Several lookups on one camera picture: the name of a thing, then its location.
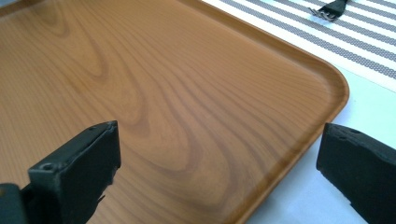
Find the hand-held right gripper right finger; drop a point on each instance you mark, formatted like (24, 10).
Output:
(358, 174)

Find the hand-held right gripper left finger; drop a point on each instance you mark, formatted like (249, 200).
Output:
(74, 174)

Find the wood-grain brown tray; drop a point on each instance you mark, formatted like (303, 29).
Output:
(186, 93)

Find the striped white grey placemat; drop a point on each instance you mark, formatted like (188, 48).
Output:
(348, 34)

